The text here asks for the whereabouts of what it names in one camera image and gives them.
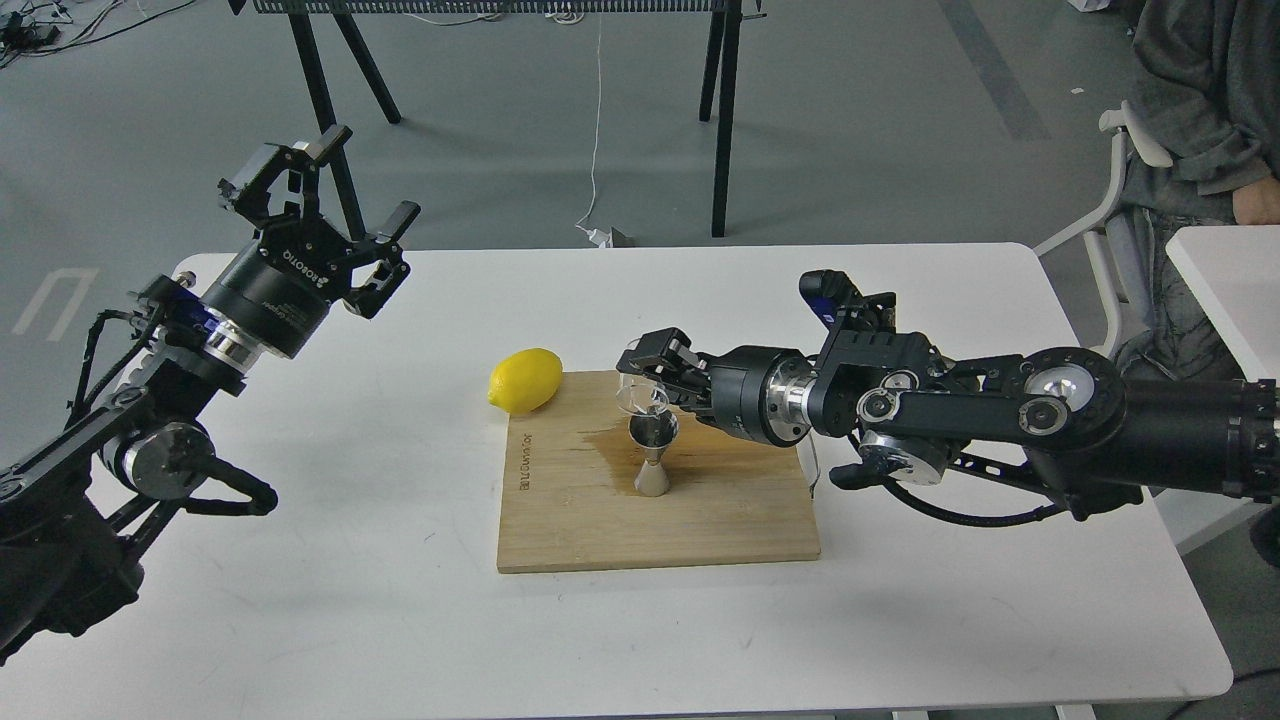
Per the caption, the black metal table frame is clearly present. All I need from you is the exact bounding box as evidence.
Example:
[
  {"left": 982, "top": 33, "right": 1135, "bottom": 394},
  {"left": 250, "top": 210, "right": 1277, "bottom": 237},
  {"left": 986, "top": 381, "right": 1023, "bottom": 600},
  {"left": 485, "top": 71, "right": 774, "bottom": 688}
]
[{"left": 229, "top": 1, "right": 767, "bottom": 246}]

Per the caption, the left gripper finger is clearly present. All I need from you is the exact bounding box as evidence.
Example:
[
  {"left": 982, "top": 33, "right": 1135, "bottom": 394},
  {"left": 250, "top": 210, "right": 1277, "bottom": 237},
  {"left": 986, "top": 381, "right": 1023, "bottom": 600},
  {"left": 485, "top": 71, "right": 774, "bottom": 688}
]
[
  {"left": 218, "top": 124, "right": 355, "bottom": 246},
  {"left": 332, "top": 201, "right": 421, "bottom": 319}
]

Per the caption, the person in grey clothes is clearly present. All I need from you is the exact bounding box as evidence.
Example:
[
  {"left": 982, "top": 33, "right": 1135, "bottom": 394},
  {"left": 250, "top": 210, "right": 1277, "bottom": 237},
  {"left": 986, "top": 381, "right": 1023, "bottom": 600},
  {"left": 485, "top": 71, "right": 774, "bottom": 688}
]
[{"left": 1114, "top": 1, "right": 1279, "bottom": 380}]

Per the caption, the white side table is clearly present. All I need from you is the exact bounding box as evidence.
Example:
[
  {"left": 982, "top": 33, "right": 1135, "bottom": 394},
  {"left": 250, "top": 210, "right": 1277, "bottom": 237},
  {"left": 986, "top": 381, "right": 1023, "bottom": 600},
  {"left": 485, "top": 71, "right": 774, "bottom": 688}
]
[{"left": 1155, "top": 225, "right": 1279, "bottom": 555}]

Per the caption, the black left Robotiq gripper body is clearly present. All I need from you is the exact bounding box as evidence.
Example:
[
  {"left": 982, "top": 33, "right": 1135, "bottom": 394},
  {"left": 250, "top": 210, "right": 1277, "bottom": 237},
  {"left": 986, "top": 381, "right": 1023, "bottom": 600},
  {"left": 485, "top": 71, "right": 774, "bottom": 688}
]
[{"left": 202, "top": 222, "right": 351, "bottom": 359}]

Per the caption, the small clear glass cup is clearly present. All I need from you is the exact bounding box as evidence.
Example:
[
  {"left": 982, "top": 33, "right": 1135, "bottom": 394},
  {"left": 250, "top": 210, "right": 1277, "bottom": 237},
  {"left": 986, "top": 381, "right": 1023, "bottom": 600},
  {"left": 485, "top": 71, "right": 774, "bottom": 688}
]
[{"left": 614, "top": 372, "right": 671, "bottom": 416}]

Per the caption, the white office chair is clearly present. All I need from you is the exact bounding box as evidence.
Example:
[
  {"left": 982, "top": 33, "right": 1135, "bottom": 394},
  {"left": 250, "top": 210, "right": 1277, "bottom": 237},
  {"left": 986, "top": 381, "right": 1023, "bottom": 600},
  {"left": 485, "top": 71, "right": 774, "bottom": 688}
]
[{"left": 1034, "top": 100, "right": 1175, "bottom": 357}]

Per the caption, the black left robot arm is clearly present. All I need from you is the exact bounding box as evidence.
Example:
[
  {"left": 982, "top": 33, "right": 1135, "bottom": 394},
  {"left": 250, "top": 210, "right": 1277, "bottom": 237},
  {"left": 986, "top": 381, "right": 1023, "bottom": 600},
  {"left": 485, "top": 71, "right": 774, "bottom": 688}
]
[{"left": 1, "top": 126, "right": 420, "bottom": 659}]

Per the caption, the steel cocktail jigger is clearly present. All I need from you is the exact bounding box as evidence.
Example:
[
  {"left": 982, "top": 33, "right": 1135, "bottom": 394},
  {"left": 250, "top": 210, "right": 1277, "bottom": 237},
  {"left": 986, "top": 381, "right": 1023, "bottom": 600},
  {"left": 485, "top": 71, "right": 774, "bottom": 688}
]
[{"left": 628, "top": 410, "right": 678, "bottom": 497}]

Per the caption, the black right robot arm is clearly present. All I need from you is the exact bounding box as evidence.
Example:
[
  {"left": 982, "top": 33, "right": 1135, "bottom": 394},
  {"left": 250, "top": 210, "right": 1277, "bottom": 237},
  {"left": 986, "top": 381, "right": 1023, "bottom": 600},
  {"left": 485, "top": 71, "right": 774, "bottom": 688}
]
[{"left": 617, "top": 270, "right": 1277, "bottom": 528}]

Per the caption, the yellow lemon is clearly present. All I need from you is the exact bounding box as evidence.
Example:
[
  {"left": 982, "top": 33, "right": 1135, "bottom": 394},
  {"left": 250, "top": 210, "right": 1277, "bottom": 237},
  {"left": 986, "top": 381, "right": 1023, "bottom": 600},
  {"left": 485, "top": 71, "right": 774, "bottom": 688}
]
[{"left": 486, "top": 348, "right": 563, "bottom": 415}]

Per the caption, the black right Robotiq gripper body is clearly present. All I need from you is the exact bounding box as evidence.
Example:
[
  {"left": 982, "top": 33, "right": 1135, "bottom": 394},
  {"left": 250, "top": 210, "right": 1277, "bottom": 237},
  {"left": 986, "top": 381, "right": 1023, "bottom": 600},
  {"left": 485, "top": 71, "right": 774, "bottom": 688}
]
[{"left": 698, "top": 346, "right": 813, "bottom": 447}]

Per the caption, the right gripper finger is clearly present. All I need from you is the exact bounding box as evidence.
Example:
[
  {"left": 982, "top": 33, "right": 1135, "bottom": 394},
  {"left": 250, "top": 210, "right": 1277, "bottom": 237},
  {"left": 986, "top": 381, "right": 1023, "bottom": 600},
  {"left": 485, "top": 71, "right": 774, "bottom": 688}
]
[
  {"left": 616, "top": 328, "right": 710, "bottom": 386},
  {"left": 640, "top": 375, "right": 712, "bottom": 416}
]

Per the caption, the bamboo cutting board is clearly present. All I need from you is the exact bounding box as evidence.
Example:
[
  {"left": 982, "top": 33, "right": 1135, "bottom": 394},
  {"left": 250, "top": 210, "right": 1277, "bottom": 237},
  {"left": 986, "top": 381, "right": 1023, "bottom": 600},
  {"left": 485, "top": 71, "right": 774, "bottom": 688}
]
[{"left": 495, "top": 372, "right": 820, "bottom": 574}]

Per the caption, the white power cable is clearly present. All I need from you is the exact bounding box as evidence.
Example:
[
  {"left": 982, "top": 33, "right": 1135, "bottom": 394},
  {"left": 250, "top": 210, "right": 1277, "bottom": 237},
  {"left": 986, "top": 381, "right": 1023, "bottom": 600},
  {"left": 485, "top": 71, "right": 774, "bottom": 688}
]
[{"left": 573, "top": 12, "right": 635, "bottom": 249}]

